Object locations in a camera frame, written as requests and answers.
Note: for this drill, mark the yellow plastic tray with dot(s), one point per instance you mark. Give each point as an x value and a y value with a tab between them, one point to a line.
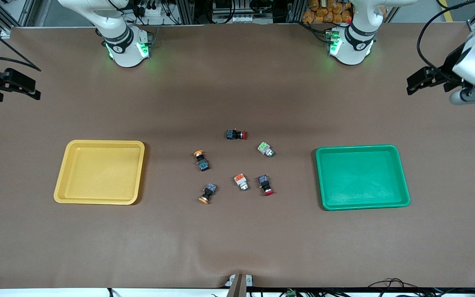
97	173

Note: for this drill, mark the green plastic tray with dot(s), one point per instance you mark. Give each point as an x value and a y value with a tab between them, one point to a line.
361	177

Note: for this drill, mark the white power strip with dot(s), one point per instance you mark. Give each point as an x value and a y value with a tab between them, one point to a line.
151	12

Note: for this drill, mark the red-capped push button switch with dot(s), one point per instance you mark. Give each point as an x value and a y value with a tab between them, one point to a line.
264	180
233	134

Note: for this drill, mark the yellow-capped push button switch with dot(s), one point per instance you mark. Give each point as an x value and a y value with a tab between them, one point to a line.
210	189
203	166

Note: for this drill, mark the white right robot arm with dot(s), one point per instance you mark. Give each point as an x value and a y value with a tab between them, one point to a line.
124	49

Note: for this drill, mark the green square push button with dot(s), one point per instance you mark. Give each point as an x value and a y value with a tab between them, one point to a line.
264	147

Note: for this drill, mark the white terminal strip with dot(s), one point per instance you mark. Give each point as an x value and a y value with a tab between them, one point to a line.
245	19

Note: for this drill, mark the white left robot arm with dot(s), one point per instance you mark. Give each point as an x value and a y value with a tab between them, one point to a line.
355	47

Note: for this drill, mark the orange square push button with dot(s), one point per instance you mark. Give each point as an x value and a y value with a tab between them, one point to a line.
240	178

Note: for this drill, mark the metal table clamp bracket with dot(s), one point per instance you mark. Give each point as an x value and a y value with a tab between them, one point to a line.
239	284

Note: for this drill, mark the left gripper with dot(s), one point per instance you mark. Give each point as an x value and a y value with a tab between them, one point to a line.
447	69

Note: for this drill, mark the brown table mat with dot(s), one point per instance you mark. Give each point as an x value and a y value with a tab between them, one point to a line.
237	231

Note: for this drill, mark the pile of orange objects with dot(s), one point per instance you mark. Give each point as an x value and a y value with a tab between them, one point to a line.
324	12

